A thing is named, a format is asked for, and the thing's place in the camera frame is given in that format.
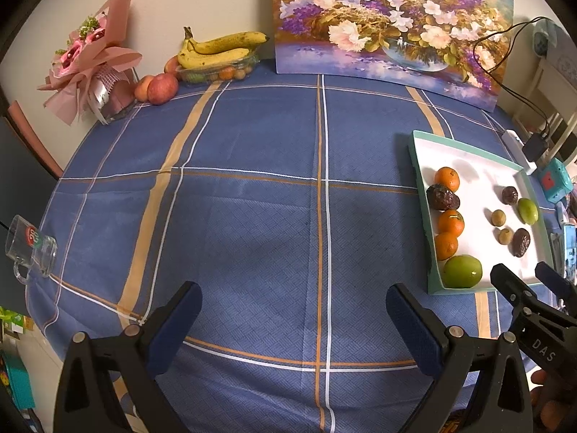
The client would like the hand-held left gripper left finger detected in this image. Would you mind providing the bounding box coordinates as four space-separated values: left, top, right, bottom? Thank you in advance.
54 281 203 433

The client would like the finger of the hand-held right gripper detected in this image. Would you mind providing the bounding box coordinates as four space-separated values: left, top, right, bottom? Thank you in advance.
490 263 540 326
536 262 577 314

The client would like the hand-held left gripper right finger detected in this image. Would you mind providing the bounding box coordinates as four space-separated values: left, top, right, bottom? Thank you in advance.
386 283 535 433

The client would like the large green jujube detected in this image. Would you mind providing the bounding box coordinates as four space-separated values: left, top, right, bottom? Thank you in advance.
444 255 483 288

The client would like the orange mandarin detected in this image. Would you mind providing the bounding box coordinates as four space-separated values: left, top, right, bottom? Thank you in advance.
435 167 460 192
438 210 465 238
434 232 459 261

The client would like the small green jujube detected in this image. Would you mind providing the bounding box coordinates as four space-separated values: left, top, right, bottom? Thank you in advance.
517 197 540 224

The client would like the teal tray with white inside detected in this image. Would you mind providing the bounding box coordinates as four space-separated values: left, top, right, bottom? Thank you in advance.
408 130 556 295

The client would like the person's right hand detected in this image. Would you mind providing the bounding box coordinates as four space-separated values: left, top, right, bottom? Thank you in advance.
531 369 569 431

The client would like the smartphone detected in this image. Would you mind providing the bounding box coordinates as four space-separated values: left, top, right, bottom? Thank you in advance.
561 223 577 276

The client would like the small teal box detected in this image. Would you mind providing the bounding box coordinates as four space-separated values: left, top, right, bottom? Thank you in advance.
538 160 574 204

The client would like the black power adapter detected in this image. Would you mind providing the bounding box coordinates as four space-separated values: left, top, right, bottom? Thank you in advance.
523 133 549 162

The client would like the blue plaid tablecloth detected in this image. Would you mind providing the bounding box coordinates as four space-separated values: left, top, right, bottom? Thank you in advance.
25 65 564 433

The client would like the white power strip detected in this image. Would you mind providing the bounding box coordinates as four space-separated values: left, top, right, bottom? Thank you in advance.
502 129 538 173

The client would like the green carton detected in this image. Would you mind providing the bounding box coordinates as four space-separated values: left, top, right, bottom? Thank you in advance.
0 307 34 337

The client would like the glass mug with logo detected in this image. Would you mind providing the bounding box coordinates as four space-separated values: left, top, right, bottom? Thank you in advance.
4 215 58 285

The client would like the teal carton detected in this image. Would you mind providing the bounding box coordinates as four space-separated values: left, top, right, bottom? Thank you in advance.
0 352 36 409

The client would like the white chair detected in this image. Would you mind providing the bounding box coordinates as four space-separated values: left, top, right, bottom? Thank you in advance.
514 58 577 158

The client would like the pale orange apple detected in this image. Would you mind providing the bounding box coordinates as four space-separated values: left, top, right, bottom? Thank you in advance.
134 76 156 102

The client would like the clear plastic produce container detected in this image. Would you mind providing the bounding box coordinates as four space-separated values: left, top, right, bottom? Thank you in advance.
175 52 261 84

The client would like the pink wrapped flower bouquet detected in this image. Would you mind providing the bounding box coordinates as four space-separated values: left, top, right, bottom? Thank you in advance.
37 0 142 126

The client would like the yellow banana bunch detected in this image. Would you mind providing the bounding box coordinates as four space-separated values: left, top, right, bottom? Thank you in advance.
177 27 270 70

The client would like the flower painting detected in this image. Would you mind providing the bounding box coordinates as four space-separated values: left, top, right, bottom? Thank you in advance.
270 0 515 113

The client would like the black cable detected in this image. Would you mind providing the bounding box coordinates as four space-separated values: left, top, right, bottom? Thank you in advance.
473 16 555 138

